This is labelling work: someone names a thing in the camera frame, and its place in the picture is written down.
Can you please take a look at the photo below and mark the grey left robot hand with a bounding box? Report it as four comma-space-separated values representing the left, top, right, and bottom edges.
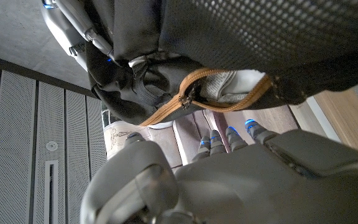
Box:
79, 119, 358, 224

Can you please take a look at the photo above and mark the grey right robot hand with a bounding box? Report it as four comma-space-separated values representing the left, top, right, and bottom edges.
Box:
40, 0, 118, 71

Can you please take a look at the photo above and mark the black backpack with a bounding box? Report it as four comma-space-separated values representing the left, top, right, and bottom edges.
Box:
79, 0, 358, 127

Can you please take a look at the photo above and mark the printed room backdrop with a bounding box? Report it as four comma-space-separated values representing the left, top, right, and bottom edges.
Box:
101, 104, 343, 169

